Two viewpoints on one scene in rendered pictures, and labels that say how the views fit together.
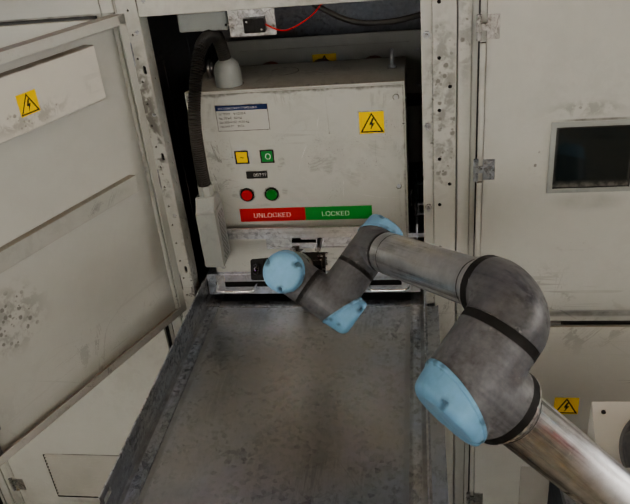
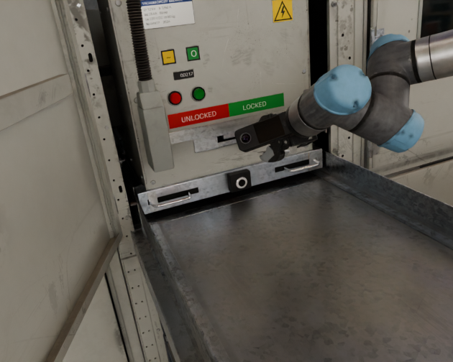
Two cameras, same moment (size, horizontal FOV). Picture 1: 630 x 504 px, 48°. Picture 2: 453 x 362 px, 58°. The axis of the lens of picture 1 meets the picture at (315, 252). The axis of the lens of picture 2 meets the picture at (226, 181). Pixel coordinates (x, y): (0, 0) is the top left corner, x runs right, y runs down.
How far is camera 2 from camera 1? 0.99 m
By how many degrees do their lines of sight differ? 27
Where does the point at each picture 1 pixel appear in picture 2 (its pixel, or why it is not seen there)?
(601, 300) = (444, 141)
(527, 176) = not seen: hidden behind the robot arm
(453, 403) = not seen: outside the picture
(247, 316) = (193, 222)
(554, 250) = (419, 104)
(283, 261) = (350, 72)
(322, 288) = (386, 100)
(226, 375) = (227, 268)
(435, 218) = not seen: hidden behind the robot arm
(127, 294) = (76, 218)
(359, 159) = (273, 48)
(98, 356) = (65, 296)
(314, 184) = (236, 78)
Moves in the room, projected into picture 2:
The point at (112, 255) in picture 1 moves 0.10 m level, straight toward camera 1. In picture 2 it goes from (59, 168) to (88, 177)
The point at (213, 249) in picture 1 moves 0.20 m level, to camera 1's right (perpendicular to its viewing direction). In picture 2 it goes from (163, 149) to (239, 128)
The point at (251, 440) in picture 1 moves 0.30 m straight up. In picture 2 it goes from (326, 311) to (323, 136)
